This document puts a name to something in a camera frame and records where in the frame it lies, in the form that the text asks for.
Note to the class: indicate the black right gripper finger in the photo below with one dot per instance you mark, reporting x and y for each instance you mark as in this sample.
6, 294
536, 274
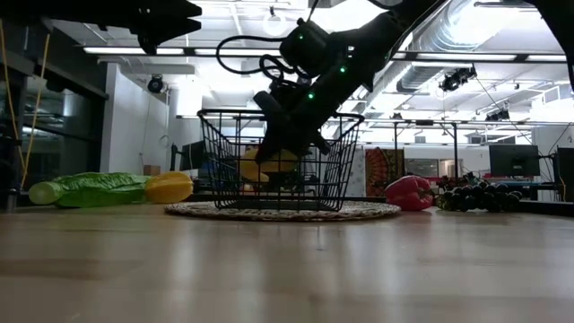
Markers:
299, 149
271, 143

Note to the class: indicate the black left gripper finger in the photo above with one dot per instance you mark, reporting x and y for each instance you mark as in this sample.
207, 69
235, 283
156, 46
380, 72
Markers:
188, 26
189, 10

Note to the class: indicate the red bell pepper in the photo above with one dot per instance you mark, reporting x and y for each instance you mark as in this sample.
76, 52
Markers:
408, 193

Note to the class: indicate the green romaine lettuce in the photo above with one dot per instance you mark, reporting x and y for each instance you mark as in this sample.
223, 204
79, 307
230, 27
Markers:
98, 190

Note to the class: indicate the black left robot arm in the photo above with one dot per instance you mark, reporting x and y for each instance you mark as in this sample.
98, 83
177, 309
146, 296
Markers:
67, 9

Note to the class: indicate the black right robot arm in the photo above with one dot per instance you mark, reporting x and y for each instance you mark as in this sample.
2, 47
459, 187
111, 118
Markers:
394, 27

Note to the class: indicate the black monitor on arm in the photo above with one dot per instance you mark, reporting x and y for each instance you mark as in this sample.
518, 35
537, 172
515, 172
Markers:
193, 156

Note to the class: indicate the overhead light bar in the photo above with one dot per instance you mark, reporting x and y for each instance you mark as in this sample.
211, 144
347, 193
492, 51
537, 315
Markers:
125, 50

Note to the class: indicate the black ceiling spotlight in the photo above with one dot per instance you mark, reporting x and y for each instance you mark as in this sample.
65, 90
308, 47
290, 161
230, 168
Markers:
155, 84

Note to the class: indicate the orange patterned tapestry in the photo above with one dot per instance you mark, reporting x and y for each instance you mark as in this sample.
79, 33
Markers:
376, 172

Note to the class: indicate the white globe lamp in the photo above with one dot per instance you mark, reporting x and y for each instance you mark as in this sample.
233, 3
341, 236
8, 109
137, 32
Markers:
274, 23

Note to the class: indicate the round woven placemat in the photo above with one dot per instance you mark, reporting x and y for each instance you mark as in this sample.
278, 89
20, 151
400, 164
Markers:
367, 212

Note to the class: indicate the black pole stand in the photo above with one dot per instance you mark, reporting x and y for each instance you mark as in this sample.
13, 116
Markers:
423, 122

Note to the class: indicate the cardboard box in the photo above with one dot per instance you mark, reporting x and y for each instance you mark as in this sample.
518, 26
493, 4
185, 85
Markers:
151, 170

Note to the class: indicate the black track light cluster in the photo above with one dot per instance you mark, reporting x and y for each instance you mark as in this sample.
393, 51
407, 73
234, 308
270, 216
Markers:
457, 78

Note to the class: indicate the small black track lights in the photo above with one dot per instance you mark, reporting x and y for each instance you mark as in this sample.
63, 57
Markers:
498, 115

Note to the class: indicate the dark grape bunch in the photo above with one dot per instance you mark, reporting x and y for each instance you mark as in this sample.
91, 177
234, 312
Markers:
484, 197

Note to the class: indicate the wide black computer monitor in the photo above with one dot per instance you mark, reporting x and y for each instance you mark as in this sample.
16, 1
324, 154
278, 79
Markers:
514, 160

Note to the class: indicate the dark tall monitor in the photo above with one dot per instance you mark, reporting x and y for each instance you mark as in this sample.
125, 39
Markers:
566, 172

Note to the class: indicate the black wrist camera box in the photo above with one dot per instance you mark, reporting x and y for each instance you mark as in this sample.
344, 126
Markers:
305, 47

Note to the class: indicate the silver spiral air duct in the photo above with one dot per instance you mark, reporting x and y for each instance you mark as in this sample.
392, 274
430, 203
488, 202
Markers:
417, 78

